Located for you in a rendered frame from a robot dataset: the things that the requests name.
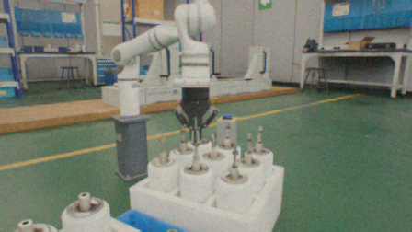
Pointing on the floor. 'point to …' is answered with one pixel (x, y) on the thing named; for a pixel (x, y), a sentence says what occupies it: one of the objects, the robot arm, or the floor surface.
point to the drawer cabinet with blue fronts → (101, 68)
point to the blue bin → (146, 222)
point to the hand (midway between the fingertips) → (196, 135)
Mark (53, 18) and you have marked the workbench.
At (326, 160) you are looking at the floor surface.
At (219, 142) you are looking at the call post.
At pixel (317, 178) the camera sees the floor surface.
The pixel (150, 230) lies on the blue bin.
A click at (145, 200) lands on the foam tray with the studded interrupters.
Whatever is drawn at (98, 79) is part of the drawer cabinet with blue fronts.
